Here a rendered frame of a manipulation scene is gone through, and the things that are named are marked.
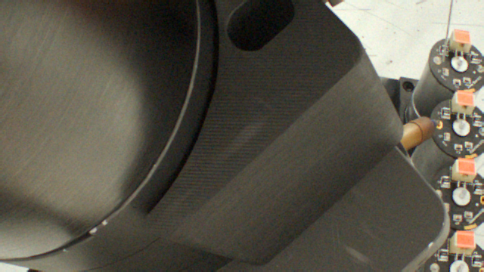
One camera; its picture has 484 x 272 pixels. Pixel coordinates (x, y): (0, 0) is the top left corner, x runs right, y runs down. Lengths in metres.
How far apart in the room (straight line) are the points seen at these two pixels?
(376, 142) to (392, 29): 0.29
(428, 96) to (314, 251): 0.20
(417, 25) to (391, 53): 0.02
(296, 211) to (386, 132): 0.02
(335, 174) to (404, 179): 0.02
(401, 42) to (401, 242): 0.28
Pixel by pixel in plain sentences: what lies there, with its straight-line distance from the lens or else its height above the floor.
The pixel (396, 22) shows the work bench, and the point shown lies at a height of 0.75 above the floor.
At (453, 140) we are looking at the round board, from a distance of 0.34.
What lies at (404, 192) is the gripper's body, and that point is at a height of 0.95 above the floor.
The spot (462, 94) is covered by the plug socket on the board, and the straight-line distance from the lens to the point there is 0.35.
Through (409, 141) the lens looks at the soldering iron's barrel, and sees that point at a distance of 0.32.
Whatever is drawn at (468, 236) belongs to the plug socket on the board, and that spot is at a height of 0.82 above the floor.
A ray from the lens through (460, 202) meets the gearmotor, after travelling 0.33.
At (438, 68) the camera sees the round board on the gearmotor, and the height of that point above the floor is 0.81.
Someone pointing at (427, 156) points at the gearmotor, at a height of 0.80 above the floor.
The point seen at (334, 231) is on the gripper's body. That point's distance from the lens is 0.17.
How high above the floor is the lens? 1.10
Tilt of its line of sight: 60 degrees down
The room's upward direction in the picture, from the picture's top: 12 degrees clockwise
